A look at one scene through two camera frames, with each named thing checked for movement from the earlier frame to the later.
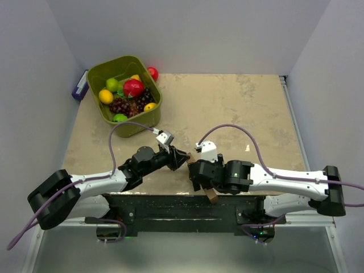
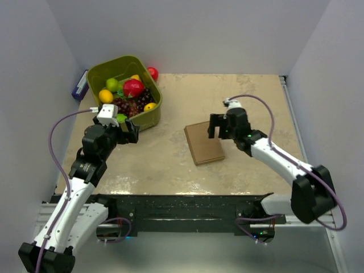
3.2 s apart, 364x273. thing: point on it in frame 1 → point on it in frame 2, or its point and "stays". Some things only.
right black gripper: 220,161 → 217,120
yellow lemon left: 106,96 stays
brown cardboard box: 210,193 → 203,149
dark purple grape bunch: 132,107 stays
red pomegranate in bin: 135,87 stays
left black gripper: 176,159 → 133,129
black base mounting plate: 173,214 stays
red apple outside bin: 153,73 stays
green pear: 113,85 stays
